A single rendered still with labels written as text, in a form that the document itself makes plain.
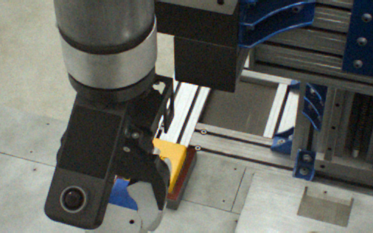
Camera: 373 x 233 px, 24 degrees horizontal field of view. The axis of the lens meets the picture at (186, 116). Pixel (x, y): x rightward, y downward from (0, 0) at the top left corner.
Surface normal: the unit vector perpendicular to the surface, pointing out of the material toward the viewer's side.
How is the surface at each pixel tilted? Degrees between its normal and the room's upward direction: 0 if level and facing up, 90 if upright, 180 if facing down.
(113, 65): 90
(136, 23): 90
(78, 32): 90
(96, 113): 31
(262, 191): 0
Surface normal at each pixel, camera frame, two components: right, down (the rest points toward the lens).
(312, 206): -0.01, -0.65
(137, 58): 0.69, 0.54
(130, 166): -0.31, 0.72
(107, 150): -0.13, -0.17
